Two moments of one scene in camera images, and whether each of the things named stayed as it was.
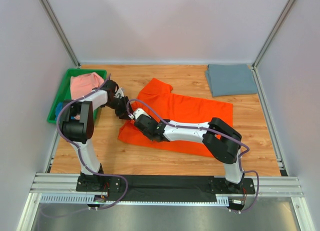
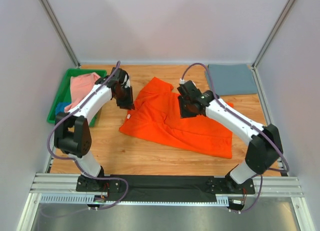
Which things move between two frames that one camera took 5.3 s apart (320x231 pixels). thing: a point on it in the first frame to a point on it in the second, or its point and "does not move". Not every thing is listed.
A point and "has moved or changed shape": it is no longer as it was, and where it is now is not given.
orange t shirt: [154, 97] has moved or changed shape
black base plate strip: [165, 187] does not move
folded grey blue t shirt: [230, 79] does not move
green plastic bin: [65, 92] does not move
